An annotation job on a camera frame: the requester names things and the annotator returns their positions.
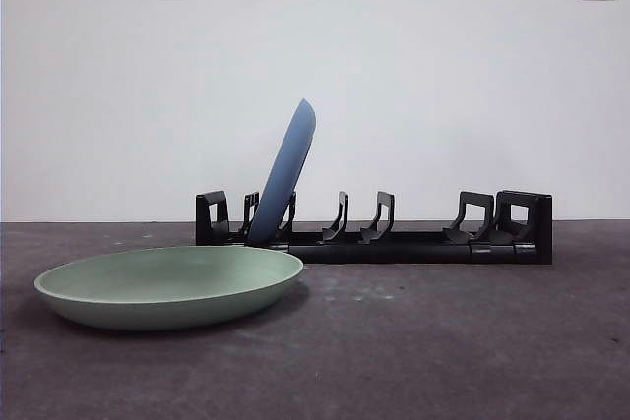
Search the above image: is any blue round plate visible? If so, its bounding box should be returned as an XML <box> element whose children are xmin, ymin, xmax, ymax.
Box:
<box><xmin>245</xmin><ymin>97</ymin><xmax>318</xmax><ymax>248</ymax></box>

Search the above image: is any black plate rack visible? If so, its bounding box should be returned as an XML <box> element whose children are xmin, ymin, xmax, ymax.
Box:
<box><xmin>194</xmin><ymin>189</ymin><xmax>554</xmax><ymax>266</ymax></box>

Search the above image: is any green round plate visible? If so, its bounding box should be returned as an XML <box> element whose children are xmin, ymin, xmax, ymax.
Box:
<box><xmin>32</xmin><ymin>245</ymin><xmax>305</xmax><ymax>332</ymax></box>

